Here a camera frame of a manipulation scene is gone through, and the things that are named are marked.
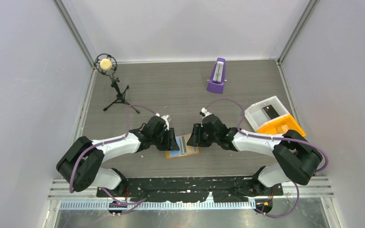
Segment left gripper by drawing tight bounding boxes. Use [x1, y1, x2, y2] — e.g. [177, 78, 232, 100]
[151, 127, 179, 151]

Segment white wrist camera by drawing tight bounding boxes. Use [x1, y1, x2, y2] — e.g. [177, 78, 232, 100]
[199, 107, 212, 119]
[155, 113, 172, 131]

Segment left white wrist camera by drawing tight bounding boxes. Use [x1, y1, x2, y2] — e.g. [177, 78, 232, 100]
[155, 113, 172, 131]

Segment aluminium frame rail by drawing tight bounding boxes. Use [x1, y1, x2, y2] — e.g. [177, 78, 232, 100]
[281, 176, 334, 198]

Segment orange plastic bin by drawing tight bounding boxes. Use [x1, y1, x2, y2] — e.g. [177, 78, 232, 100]
[256, 114, 307, 137]

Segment microphone on black tripod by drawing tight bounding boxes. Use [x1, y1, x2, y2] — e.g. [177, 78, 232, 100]
[94, 53, 130, 111]

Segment orange leather card holder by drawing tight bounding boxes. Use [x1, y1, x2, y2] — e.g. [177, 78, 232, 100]
[165, 134, 200, 159]

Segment black device in white bin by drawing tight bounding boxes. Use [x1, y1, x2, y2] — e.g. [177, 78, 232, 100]
[262, 104, 280, 120]

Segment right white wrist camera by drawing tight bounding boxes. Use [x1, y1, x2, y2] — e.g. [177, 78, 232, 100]
[199, 107, 212, 119]

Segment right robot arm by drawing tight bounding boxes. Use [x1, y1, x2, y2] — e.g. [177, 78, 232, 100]
[187, 114, 323, 195]

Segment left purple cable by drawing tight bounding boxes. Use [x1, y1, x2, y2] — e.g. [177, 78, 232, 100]
[68, 104, 158, 215]

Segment white plastic bin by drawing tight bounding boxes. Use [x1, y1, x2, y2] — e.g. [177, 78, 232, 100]
[245, 96, 290, 131]

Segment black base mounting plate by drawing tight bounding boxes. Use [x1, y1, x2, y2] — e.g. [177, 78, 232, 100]
[96, 176, 283, 203]

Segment purple metronome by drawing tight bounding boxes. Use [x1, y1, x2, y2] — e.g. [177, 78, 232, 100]
[207, 57, 226, 94]

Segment purple cable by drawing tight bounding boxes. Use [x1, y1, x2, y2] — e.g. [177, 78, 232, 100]
[68, 104, 158, 215]
[205, 98, 329, 219]

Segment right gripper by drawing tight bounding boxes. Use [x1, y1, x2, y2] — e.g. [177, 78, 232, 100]
[186, 123, 219, 148]

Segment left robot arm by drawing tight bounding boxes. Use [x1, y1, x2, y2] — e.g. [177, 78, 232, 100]
[56, 114, 179, 197]

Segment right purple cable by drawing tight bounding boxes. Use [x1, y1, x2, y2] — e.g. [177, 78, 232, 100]
[205, 98, 329, 219]

